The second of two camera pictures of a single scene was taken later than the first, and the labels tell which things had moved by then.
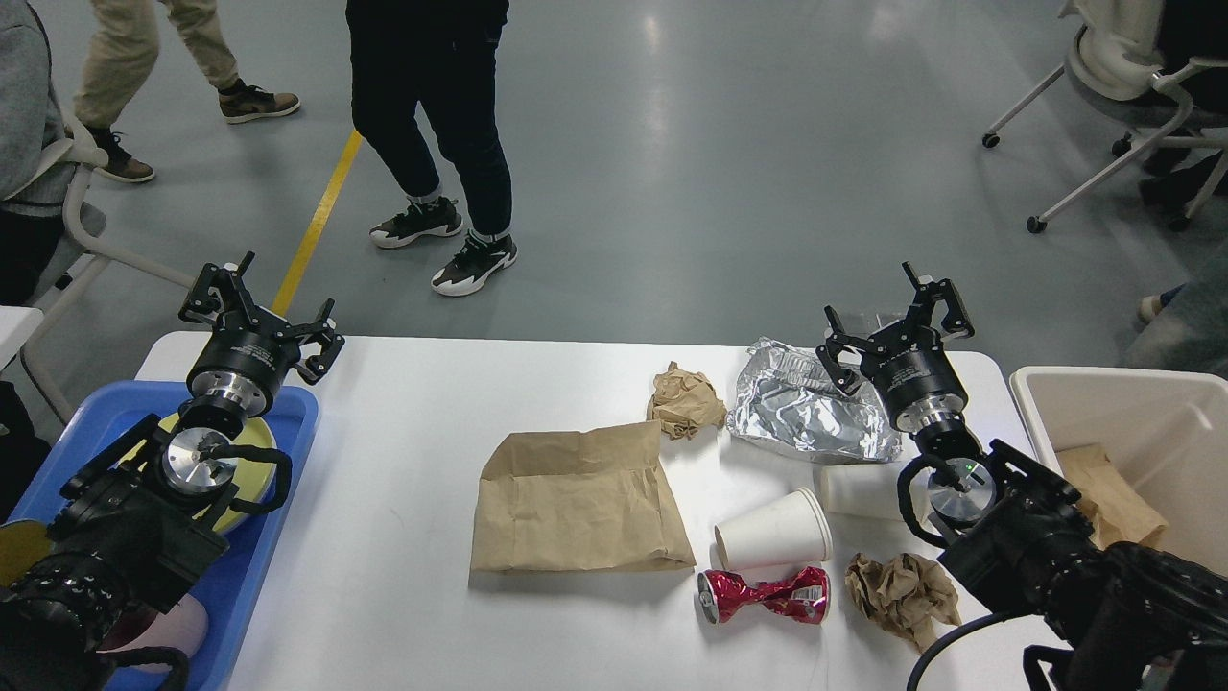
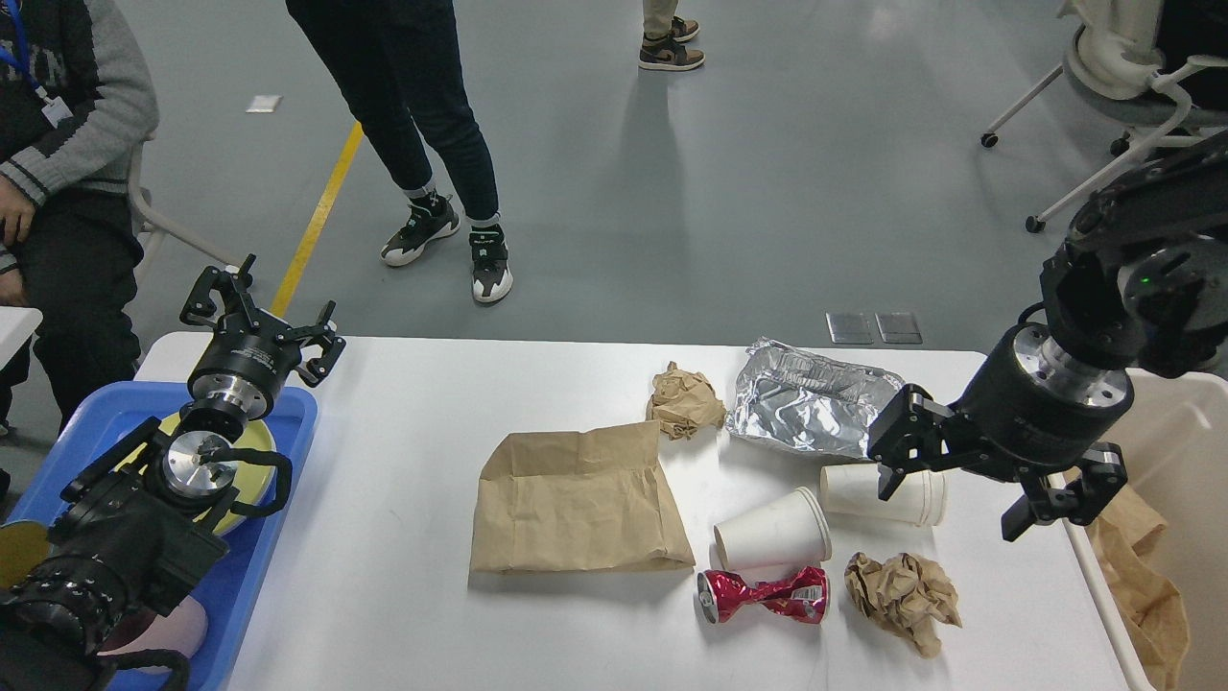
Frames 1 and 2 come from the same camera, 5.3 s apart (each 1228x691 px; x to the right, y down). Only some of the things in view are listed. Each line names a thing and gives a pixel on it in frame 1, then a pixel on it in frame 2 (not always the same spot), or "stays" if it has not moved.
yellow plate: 255,477 stays
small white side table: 16,324 stays
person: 122,51 → 663,31
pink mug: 184,628 stays
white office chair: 82,222 → 151,237
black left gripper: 248,346 stays
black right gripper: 907,361 → 1035,403
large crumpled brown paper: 906,593 stays
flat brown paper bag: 594,500 stays
